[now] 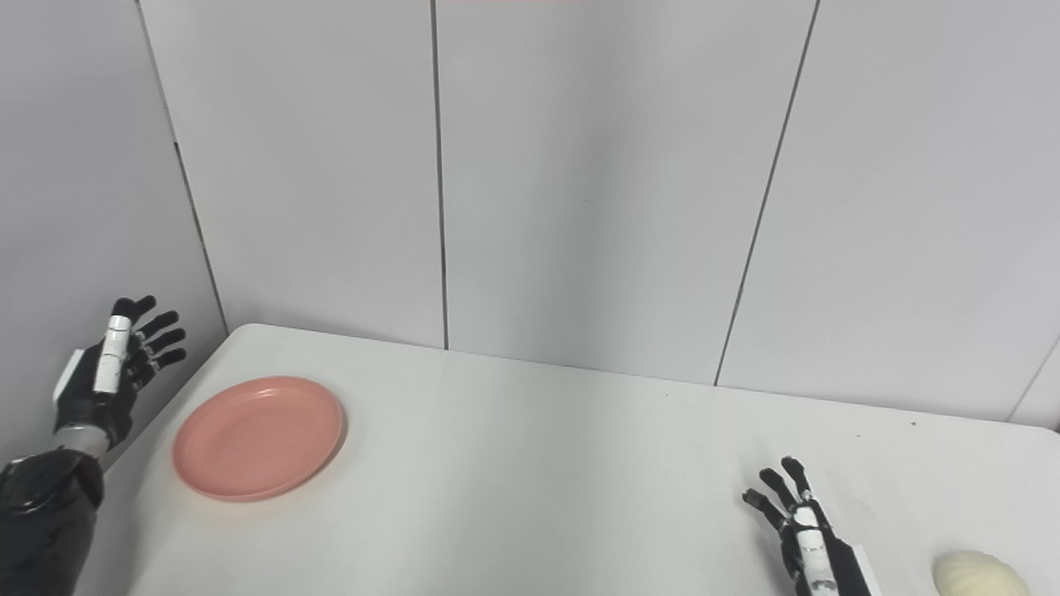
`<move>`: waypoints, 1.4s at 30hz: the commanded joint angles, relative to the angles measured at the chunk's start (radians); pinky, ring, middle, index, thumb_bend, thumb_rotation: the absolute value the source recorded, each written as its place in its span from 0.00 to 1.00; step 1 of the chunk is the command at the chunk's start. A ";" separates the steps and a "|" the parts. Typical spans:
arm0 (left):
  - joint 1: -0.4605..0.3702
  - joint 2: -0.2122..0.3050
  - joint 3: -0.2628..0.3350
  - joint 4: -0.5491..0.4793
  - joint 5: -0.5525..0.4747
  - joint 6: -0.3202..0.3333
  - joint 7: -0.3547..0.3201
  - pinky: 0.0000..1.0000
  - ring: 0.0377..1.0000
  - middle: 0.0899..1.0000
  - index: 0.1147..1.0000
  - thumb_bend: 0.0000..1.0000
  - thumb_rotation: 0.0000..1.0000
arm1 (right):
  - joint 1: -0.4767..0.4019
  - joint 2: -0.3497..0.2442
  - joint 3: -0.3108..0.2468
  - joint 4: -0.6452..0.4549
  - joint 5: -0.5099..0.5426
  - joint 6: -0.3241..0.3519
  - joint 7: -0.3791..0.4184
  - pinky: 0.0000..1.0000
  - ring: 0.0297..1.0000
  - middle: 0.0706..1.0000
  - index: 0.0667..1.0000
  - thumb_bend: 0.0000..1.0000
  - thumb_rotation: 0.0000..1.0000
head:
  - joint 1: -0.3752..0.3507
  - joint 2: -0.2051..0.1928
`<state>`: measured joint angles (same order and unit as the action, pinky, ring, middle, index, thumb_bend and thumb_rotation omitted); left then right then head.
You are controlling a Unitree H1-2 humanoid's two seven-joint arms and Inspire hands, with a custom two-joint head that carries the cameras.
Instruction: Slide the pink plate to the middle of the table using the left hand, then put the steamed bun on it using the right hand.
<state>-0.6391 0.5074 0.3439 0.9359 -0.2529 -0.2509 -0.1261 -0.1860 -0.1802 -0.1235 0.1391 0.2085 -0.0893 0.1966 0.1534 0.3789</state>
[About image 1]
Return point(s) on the pink round plate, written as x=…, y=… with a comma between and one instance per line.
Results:
x=258, y=438

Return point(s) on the white steamed bun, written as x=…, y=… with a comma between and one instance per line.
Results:
x=981, y=575

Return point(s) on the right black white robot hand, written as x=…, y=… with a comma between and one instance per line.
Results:
x=807, y=538

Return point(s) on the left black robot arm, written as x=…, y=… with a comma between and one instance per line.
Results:
x=45, y=521

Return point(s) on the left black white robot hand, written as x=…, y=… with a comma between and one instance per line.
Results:
x=112, y=372

